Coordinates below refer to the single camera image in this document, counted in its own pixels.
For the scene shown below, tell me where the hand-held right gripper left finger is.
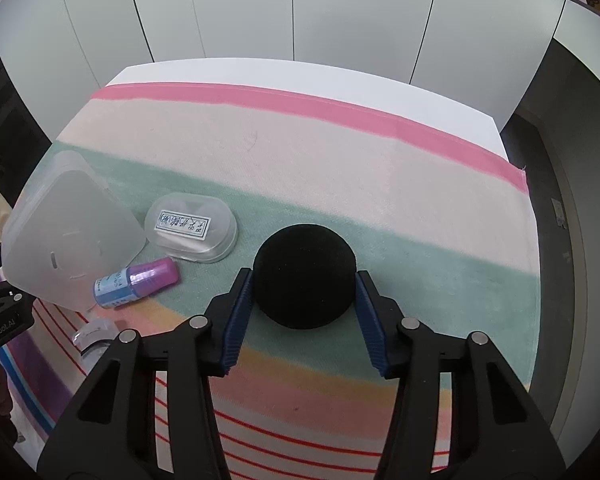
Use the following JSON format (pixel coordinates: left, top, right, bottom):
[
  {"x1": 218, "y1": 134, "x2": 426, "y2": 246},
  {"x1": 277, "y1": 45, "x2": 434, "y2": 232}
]
[{"x1": 36, "y1": 267, "x2": 255, "y2": 480}]

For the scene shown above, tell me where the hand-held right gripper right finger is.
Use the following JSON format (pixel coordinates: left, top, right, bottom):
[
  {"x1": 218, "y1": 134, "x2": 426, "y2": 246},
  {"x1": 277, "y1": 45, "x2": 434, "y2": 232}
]
[{"x1": 354, "y1": 270, "x2": 567, "y2": 480}]

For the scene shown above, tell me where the black round ball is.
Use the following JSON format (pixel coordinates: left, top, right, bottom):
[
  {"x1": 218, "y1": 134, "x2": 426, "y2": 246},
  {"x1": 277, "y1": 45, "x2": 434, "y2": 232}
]
[{"x1": 252, "y1": 224, "x2": 357, "y2": 331}]

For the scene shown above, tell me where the blue bottle with purple cap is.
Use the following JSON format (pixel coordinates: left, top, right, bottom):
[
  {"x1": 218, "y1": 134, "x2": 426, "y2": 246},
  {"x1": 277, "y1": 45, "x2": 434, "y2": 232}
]
[{"x1": 92, "y1": 256, "x2": 179, "y2": 309}]

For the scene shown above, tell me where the translucent plastic box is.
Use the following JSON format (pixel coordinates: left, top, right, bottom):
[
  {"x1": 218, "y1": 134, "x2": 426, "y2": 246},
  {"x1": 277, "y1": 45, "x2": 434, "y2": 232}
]
[{"x1": 1, "y1": 150, "x2": 147, "y2": 311}]

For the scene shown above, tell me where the small clear plastic container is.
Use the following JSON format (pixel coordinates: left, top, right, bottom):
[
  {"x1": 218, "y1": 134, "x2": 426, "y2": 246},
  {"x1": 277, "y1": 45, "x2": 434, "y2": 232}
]
[{"x1": 72, "y1": 317, "x2": 123, "y2": 376}]

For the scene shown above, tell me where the clear oval labelled case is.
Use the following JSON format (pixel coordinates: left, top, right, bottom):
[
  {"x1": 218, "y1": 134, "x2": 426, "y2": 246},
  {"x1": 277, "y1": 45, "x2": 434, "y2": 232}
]
[{"x1": 144, "y1": 191, "x2": 238, "y2": 263}]

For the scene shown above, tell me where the striped colourful cloth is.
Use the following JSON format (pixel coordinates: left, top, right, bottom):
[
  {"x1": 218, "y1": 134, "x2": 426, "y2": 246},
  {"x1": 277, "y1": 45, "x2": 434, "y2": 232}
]
[{"x1": 0, "y1": 81, "x2": 540, "y2": 480}]

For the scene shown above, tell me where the black glass cabinet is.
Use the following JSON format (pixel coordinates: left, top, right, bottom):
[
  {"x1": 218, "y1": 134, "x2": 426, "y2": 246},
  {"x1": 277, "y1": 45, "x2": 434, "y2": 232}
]
[{"x1": 0, "y1": 25, "x2": 51, "y2": 196}]

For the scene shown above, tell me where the white table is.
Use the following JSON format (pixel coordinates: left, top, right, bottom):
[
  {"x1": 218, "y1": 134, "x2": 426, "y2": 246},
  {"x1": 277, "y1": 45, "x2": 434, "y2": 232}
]
[{"x1": 102, "y1": 57, "x2": 511, "y2": 161}]

